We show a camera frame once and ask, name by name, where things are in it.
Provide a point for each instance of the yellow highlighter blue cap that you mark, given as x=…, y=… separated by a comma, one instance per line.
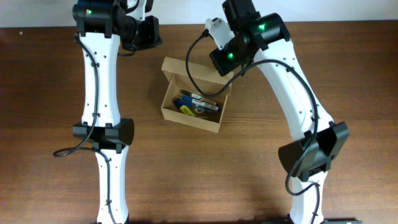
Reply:
x=186, y=110

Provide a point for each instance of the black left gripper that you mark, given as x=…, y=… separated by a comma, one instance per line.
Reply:
x=150, y=32

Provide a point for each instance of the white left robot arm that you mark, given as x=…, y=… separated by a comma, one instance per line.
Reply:
x=106, y=31

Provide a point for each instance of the blue ballpoint pen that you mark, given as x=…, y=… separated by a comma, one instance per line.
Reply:
x=178, y=102

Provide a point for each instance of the brown cardboard box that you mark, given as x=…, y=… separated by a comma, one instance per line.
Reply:
x=202, y=79

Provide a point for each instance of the black whiteboard marker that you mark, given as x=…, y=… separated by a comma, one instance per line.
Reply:
x=198, y=97

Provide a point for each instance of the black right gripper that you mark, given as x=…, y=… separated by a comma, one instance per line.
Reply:
x=221, y=62

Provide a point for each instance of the blue whiteboard marker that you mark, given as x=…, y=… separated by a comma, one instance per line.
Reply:
x=200, y=103

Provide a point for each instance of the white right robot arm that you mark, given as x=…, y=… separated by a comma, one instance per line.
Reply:
x=317, y=139

